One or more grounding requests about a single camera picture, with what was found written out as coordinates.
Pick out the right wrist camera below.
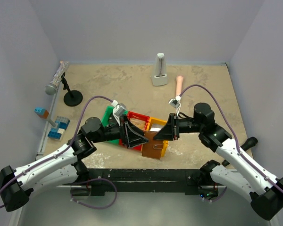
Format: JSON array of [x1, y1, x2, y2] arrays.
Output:
[[168, 96, 181, 116]]

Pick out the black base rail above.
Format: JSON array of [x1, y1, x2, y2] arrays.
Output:
[[61, 168, 227, 196]]

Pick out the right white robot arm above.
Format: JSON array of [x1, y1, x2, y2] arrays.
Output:
[[154, 99, 283, 221]]

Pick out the green plastic bin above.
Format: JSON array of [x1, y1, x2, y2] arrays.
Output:
[[101, 106, 123, 145]]

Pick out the cards in red bin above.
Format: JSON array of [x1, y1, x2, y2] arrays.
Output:
[[130, 118, 146, 130]]

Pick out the black microphone stand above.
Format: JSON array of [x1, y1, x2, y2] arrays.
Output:
[[61, 73, 83, 107]]

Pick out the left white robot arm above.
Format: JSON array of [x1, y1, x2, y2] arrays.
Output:
[[0, 115, 149, 212]]

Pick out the brown leather card holder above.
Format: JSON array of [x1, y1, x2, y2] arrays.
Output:
[[141, 131, 164, 160]]

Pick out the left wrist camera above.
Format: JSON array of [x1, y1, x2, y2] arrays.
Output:
[[111, 100, 127, 125]]

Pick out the blue toy brick stack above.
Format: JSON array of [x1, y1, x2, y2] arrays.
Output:
[[47, 116, 70, 140]]

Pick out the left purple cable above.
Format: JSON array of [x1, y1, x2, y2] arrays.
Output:
[[0, 95, 117, 210]]

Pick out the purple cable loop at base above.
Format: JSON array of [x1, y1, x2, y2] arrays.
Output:
[[70, 178, 118, 209]]

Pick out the blue orange toy block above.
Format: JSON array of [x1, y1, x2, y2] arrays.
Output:
[[34, 107, 49, 119]]

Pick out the silver glitter microphone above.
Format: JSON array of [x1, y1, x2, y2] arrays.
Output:
[[44, 61, 69, 96]]

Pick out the cards in yellow bin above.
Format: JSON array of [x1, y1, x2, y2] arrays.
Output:
[[150, 127, 162, 132]]

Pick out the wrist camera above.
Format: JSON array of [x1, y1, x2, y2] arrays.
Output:
[[168, 96, 181, 116], [111, 100, 127, 125]]

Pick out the white metronome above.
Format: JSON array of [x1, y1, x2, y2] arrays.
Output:
[[151, 53, 168, 86]]

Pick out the red plastic bin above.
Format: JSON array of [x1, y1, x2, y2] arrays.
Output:
[[119, 111, 150, 151]]

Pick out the yellow plastic bin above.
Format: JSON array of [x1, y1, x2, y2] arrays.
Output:
[[146, 117, 168, 157]]

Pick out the pink toy microphone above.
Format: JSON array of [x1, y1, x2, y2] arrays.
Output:
[[175, 76, 184, 96]]

